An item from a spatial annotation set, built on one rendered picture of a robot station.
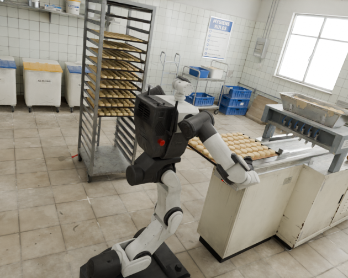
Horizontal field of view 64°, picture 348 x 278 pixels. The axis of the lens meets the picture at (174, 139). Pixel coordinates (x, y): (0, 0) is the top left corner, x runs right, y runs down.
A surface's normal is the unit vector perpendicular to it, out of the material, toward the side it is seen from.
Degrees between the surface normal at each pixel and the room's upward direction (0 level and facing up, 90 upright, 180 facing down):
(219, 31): 90
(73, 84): 93
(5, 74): 91
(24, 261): 0
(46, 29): 90
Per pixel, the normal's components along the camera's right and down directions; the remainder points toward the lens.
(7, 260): 0.18, -0.91
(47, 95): 0.48, 0.47
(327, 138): -0.81, 0.08
